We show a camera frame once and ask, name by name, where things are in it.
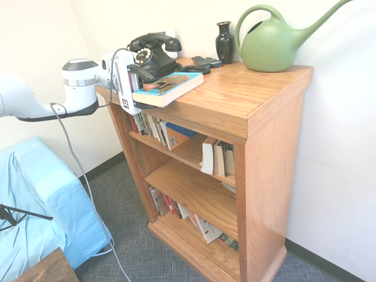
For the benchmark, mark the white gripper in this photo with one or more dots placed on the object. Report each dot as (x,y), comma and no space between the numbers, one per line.
(126,85)

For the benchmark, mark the teal and red paperback book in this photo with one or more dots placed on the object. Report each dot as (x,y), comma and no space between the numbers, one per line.
(170,85)

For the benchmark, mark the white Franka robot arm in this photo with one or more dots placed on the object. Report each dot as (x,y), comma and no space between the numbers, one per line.
(79,88)

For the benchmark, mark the small item on middle shelf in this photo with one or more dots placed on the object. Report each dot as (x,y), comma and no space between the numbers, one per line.
(229,188)

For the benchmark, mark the black rotary telephone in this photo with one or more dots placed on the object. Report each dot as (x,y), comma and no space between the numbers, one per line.
(152,61)

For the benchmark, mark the red and white spine book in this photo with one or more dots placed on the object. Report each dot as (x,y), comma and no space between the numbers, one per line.
(132,123)

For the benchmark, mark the dark green spine book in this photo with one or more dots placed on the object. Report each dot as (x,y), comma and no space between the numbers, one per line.
(142,124)

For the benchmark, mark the beige paperback book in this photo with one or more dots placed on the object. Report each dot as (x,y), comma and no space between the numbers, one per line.
(153,127)

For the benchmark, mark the thick white paperback book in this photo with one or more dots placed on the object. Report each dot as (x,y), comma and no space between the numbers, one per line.
(164,133)
(208,157)

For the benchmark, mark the large leaning book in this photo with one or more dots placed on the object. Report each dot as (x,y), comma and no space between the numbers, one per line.
(179,138)

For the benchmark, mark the black remote control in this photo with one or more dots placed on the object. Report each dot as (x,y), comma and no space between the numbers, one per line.
(214,62)
(199,60)

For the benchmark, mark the wooden bookshelf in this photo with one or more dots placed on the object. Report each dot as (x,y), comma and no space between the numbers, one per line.
(229,94)

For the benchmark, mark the black glossy vase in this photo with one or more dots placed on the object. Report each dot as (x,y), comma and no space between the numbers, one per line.
(225,44)

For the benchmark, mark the dark blue spine book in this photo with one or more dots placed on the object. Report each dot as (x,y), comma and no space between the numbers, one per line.
(230,160)

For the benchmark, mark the large grey softcover book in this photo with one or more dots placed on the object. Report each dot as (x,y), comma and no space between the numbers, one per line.
(158,202)

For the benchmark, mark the bright red book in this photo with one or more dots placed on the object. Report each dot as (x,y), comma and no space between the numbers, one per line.
(169,205)

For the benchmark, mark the dark red book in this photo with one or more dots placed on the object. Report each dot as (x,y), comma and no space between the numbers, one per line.
(176,210)

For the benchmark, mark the green plastic watering can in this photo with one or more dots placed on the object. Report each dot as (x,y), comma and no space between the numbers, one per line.
(264,50)

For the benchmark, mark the plain white book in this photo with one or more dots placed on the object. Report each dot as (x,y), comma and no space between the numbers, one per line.
(182,211)

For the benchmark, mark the light blue covered couch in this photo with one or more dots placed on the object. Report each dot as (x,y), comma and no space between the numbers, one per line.
(44,182)

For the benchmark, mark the thin orange book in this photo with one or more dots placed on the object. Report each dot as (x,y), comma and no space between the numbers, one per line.
(193,220)

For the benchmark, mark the white book with red figure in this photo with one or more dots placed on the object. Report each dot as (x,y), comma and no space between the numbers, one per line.
(208,230)

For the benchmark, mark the green camouflage book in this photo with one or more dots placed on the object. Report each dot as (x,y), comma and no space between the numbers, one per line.
(229,242)

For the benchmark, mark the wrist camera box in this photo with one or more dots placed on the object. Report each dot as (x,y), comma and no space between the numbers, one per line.
(107,63)

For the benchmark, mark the black camera tripod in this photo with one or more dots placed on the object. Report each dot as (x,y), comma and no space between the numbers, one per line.
(29,213)

